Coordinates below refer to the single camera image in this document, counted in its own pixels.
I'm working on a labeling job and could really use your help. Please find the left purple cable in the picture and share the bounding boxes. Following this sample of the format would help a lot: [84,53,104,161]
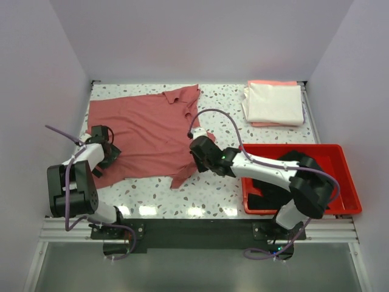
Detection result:
[44,124,137,261]

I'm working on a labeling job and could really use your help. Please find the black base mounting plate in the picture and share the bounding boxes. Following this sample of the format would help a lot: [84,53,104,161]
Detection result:
[89,219,306,256]

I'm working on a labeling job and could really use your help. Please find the pink polo shirt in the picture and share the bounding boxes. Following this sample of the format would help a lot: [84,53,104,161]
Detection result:
[87,85,201,189]

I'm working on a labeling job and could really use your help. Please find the red plastic bin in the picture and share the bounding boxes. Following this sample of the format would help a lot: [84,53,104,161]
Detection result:
[244,144,362,215]

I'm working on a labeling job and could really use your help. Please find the black clothes in bin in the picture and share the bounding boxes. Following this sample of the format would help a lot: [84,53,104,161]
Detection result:
[246,150,323,210]

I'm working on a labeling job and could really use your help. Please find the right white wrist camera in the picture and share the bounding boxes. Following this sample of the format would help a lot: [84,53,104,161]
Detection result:
[187,127,207,140]

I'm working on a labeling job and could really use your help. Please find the folded white t shirt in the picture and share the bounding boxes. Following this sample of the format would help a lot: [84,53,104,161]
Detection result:
[242,83,305,126]

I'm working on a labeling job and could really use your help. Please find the folded light pink shirt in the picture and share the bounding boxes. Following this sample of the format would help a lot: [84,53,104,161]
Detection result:
[247,80,297,88]

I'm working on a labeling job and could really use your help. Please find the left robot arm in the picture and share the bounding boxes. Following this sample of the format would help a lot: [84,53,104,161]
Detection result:
[45,125,126,238]

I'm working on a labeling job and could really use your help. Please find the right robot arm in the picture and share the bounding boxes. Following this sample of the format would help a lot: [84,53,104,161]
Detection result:
[190,136,336,239]

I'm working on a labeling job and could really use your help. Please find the aluminium front rail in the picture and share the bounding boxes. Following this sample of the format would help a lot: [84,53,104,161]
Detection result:
[38,216,359,243]

